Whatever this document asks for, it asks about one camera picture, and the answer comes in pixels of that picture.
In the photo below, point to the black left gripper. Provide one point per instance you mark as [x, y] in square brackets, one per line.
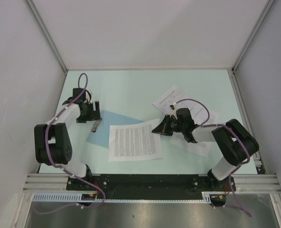
[94, 115]

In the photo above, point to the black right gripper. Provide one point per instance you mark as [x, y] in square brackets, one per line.
[163, 128]

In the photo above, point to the metal folder clip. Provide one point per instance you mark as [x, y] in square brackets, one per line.
[95, 126]

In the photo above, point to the blue clipboard folder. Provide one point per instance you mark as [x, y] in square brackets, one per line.
[101, 136]

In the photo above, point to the table form paper sheet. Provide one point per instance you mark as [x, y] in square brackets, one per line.
[179, 99]

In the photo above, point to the text paper sheet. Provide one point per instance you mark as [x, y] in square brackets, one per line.
[201, 148]
[134, 142]

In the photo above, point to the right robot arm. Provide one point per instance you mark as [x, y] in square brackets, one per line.
[236, 144]

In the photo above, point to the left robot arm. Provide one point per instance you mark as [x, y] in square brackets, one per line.
[52, 142]

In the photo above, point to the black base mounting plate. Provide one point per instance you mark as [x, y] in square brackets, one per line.
[158, 184]

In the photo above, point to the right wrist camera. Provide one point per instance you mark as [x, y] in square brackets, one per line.
[174, 110]

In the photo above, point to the slotted cable duct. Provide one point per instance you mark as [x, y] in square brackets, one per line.
[196, 197]

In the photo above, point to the right aluminium frame post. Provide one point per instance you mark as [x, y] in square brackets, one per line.
[259, 23]

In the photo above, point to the aluminium frame post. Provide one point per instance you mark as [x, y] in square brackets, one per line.
[259, 23]
[45, 33]

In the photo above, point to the aluminium front frame rail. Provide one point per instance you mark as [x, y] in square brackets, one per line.
[245, 183]

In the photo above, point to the left aluminium frame post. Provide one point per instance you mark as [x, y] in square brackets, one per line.
[45, 33]

